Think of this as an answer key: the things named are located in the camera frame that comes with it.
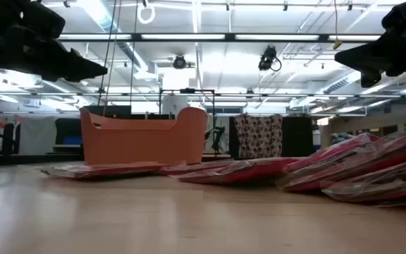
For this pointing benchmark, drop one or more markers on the black cabinet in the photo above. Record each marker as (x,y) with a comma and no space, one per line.
(297,137)

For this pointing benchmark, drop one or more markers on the small black background robot arm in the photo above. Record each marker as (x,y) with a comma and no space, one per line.
(218,137)

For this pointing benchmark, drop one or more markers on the yellow hanging connector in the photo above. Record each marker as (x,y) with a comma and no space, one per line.
(337,44)

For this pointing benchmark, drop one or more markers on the red patterned hanging cloth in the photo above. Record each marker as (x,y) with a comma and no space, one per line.
(258,135)

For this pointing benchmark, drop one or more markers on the orange plastic basket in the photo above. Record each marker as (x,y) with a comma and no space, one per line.
(143,141)

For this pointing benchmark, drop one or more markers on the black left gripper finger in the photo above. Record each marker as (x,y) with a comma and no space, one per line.
(72,68)

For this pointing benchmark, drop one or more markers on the round black ceiling fixture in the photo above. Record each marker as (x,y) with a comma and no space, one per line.
(179,62)

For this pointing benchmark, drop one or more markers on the black metal stand frame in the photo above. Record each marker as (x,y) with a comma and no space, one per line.
(189,91)

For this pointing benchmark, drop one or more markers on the black monitor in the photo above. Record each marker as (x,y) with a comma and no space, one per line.
(108,111)

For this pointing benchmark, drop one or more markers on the white hanging sheet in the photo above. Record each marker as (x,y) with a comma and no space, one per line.
(37,135)

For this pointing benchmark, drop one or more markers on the blue box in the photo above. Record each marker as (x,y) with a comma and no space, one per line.
(72,140)

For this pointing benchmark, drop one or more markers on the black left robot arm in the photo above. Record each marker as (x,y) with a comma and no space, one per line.
(12,14)

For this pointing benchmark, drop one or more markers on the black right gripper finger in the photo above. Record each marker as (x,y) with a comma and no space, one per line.
(370,79)
(363,58)

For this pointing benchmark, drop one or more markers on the horizontal ceiling rail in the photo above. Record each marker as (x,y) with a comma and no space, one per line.
(259,95)

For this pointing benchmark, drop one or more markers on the wooden workbench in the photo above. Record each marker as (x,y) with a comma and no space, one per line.
(365,123)

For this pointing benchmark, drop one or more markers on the black ceiling camera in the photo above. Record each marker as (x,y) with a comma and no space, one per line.
(267,58)

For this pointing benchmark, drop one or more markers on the black overhead light bar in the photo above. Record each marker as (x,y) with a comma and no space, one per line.
(189,37)

